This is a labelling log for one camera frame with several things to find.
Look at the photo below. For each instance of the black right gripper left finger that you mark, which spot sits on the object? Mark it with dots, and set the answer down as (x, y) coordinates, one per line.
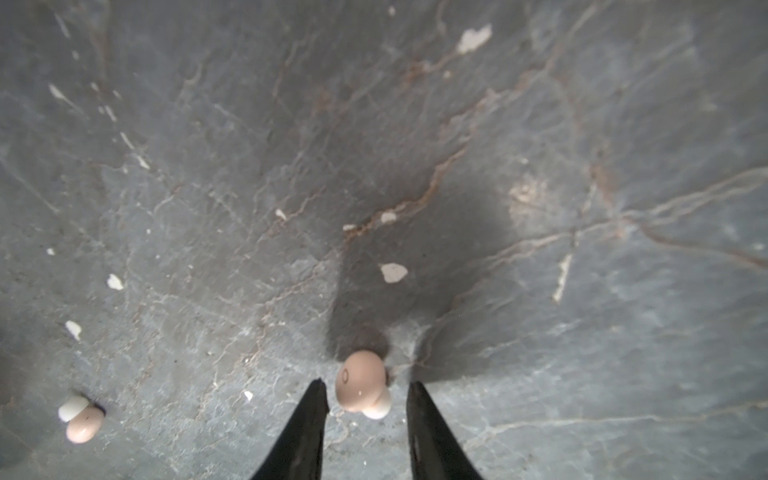
(298, 452)

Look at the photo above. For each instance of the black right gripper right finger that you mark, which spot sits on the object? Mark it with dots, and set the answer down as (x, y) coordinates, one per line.
(435, 453)

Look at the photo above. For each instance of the peach earbud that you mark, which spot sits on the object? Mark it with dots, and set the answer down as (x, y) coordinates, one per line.
(83, 418)
(361, 385)

